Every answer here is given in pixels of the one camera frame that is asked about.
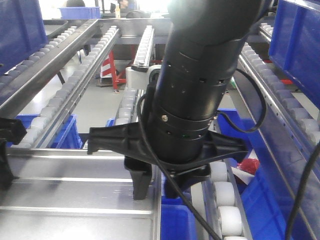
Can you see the blue bin bottom middle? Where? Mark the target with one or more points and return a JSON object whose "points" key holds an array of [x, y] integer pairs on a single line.
{"points": [[177, 221]]}

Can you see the middle roller track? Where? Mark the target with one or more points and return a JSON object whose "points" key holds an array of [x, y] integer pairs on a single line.
{"points": [[126, 112]]}

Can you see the red white striped barrier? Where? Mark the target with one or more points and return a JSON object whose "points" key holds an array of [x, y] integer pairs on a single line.
{"points": [[108, 69]]}

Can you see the silver ribbed metal tray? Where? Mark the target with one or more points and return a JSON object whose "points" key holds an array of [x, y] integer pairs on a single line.
{"points": [[67, 194]]}

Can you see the far left roller track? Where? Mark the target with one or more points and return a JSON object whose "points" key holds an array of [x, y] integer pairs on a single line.
{"points": [[9, 76]]}

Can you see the dark grey tray far left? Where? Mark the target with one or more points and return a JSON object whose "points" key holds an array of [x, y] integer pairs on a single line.
{"points": [[53, 27]]}

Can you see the blue bin lower right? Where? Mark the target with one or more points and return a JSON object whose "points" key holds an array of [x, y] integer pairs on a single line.
{"points": [[258, 196]]}

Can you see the blue bin upper right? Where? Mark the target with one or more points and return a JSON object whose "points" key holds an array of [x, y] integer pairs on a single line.
{"points": [[295, 44]]}

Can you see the blue bin lower left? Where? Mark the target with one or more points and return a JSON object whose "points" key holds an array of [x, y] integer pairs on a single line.
{"points": [[67, 138]]}

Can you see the steel rear cross beam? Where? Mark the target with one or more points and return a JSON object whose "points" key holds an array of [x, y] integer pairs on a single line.
{"points": [[132, 29]]}

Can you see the blue bin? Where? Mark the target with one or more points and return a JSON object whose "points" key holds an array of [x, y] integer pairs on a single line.
{"points": [[177, 221], [22, 31], [67, 138], [110, 122], [295, 44], [258, 196]]}

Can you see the roller track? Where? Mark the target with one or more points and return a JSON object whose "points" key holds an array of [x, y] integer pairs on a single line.
{"points": [[46, 126], [9, 76], [226, 210], [126, 112], [303, 129], [266, 31]]}

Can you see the right steel divider rail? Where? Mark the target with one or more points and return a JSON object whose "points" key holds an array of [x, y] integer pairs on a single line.
{"points": [[284, 149]]}

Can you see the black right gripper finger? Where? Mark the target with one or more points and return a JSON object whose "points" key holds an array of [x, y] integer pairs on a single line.
{"points": [[182, 181], [141, 175]]}

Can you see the blue bin upper left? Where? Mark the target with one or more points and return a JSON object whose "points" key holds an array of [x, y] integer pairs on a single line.
{"points": [[22, 31]]}

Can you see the red metal floor frame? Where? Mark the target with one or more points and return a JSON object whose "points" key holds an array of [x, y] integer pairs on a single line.
{"points": [[120, 80]]}

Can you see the steel divider rail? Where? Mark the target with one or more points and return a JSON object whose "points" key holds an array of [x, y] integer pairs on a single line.
{"points": [[284, 149], [22, 89]]}

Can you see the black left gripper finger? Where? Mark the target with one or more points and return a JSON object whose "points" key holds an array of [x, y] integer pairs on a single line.
{"points": [[6, 175]]}

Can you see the orange drink bottle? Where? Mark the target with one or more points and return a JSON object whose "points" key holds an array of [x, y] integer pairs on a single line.
{"points": [[117, 12]]}

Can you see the red bag in bin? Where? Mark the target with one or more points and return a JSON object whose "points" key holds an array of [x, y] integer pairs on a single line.
{"points": [[249, 165]]}

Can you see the blue bin lower middle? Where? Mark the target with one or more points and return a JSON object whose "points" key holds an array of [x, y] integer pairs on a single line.
{"points": [[110, 122]]}

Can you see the left steel divider rail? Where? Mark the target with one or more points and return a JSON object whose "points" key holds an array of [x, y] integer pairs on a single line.
{"points": [[22, 89]]}

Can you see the far right roller track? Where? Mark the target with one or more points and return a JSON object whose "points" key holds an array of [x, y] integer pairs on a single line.
{"points": [[266, 31]]}

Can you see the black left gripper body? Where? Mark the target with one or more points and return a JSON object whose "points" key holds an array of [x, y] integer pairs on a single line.
{"points": [[12, 130]]}

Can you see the blue crate in background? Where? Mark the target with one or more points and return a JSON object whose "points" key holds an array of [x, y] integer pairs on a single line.
{"points": [[80, 13]]}

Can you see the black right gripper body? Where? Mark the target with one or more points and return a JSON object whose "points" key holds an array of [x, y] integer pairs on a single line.
{"points": [[127, 139]]}

